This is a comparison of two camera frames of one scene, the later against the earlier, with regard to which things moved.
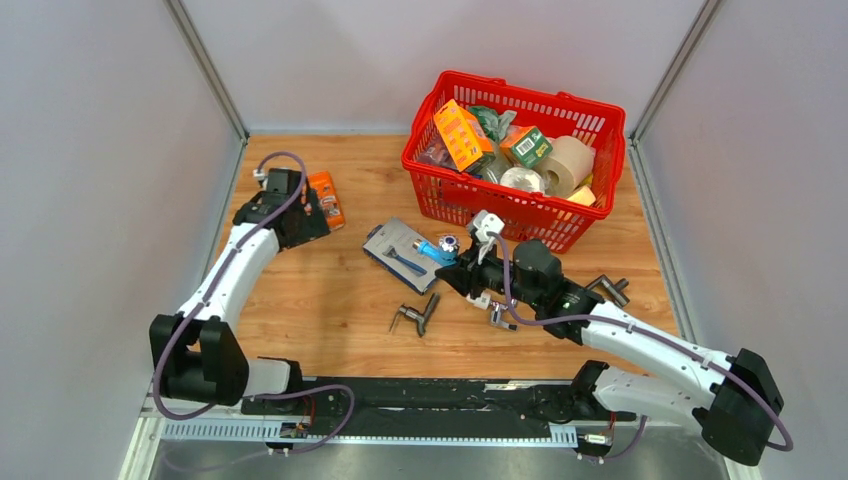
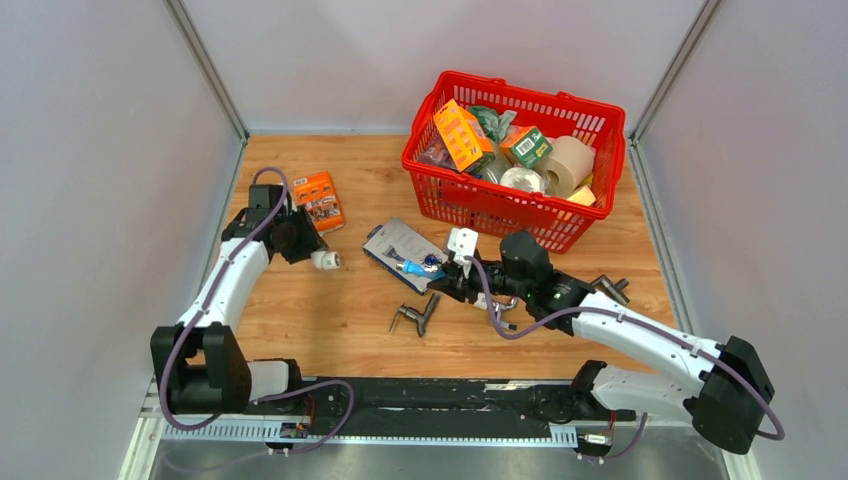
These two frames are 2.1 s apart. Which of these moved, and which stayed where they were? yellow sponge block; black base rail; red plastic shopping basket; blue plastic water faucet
Moved: blue plastic water faucet
Stayed: red plastic shopping basket; yellow sponge block; black base rail
